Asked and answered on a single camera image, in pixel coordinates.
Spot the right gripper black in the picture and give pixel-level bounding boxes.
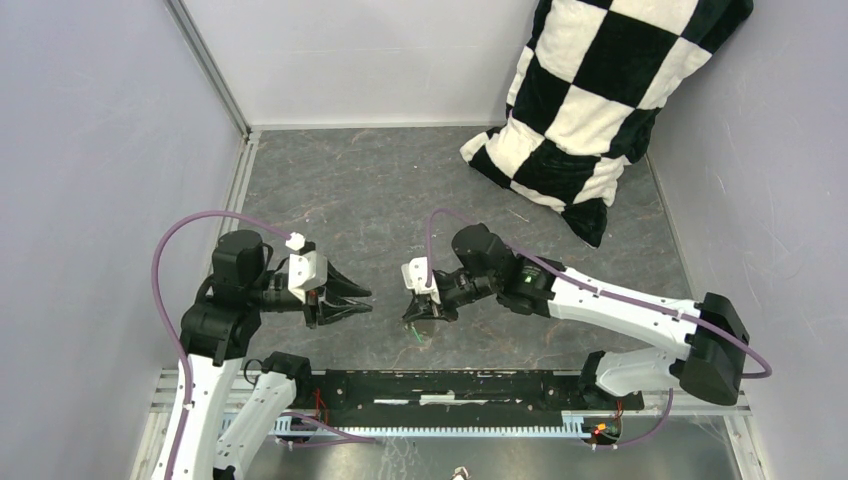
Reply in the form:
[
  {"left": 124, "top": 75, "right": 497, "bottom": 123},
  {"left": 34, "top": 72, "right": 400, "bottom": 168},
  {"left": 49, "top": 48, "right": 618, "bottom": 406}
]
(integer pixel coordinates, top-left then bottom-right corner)
[{"left": 403, "top": 268, "right": 499, "bottom": 323}]

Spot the green capped key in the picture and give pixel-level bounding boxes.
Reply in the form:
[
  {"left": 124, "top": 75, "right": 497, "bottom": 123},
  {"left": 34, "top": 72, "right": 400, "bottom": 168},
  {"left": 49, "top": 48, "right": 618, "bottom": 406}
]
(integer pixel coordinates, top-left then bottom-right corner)
[{"left": 409, "top": 324, "right": 424, "bottom": 344}]

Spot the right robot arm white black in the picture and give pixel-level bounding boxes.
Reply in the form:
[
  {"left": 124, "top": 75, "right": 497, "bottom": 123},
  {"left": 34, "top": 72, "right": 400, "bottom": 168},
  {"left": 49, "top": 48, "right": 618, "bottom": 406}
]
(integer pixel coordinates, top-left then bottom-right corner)
[{"left": 401, "top": 224, "right": 752, "bottom": 408}]

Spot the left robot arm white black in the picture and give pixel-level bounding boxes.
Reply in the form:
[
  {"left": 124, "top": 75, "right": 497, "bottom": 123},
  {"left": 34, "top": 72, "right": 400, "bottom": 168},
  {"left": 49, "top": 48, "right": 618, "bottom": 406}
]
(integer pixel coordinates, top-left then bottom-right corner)
[{"left": 152, "top": 230, "right": 372, "bottom": 479}]

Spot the black white checkered blanket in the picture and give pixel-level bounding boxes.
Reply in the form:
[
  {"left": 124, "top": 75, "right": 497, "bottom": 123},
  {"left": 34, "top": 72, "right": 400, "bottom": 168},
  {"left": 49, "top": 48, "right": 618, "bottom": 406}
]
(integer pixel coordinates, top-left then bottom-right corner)
[{"left": 460, "top": 0, "right": 754, "bottom": 247}]

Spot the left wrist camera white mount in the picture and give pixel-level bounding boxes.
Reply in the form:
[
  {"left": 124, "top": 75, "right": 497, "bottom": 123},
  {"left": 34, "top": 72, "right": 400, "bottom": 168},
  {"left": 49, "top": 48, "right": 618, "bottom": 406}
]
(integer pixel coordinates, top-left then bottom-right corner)
[{"left": 285, "top": 233, "right": 328, "bottom": 304}]

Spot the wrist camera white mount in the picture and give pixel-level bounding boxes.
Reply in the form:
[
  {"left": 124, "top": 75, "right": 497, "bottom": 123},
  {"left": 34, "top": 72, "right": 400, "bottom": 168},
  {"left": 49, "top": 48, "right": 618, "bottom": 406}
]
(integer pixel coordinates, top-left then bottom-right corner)
[
  {"left": 285, "top": 233, "right": 328, "bottom": 304},
  {"left": 401, "top": 257, "right": 439, "bottom": 299}
]

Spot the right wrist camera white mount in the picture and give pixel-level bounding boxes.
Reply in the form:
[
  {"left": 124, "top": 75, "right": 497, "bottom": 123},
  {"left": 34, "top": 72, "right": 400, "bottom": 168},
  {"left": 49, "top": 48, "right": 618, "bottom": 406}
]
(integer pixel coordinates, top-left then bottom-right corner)
[{"left": 401, "top": 257, "right": 439, "bottom": 299}]

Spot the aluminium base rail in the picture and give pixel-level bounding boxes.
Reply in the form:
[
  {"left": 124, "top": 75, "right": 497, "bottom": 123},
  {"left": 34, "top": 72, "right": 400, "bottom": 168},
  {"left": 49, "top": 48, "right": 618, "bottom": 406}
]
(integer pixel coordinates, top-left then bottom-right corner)
[{"left": 149, "top": 369, "right": 751, "bottom": 417}]

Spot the white toothed cable duct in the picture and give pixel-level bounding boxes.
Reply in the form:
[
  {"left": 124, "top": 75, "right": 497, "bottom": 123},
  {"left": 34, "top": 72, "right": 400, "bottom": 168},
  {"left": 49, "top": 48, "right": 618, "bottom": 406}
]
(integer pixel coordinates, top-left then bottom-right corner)
[{"left": 269, "top": 415, "right": 621, "bottom": 441}]

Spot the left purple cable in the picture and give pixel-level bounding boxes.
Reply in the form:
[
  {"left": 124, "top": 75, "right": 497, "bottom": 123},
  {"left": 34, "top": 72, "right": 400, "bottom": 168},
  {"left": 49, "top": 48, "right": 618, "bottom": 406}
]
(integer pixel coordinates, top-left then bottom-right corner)
[{"left": 150, "top": 210, "right": 299, "bottom": 480}]

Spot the purple cable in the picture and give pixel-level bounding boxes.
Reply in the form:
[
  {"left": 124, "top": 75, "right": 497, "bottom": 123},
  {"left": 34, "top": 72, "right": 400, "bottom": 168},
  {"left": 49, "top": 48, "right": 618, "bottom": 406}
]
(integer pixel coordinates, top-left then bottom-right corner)
[
  {"left": 150, "top": 210, "right": 299, "bottom": 480},
  {"left": 425, "top": 208, "right": 774, "bottom": 450}
]

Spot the aluminium corner frame post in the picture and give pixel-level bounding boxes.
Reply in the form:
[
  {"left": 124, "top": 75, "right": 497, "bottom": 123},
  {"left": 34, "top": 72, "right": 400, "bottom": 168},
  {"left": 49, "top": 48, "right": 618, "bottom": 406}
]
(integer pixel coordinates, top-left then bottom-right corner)
[{"left": 164, "top": 0, "right": 252, "bottom": 138}]

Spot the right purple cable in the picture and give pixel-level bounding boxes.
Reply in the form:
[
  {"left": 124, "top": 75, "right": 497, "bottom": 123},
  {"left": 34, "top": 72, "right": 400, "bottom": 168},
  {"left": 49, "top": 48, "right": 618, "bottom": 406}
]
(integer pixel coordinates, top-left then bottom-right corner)
[{"left": 425, "top": 208, "right": 774, "bottom": 450}]

